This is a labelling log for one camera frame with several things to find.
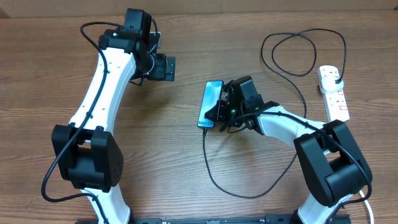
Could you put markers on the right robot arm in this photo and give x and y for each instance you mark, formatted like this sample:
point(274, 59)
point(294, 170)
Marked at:
point(331, 161)

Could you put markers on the white charger plug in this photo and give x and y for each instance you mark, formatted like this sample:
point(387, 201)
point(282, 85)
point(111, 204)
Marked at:
point(330, 84)

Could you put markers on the Galaxy smartphone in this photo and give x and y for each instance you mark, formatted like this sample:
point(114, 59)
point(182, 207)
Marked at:
point(210, 104)

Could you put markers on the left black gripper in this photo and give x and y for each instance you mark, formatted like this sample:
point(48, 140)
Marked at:
point(160, 72)

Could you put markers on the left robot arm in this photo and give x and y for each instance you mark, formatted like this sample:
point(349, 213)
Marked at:
point(86, 152)

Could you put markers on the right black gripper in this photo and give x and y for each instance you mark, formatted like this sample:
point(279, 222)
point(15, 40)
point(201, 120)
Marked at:
point(217, 111)

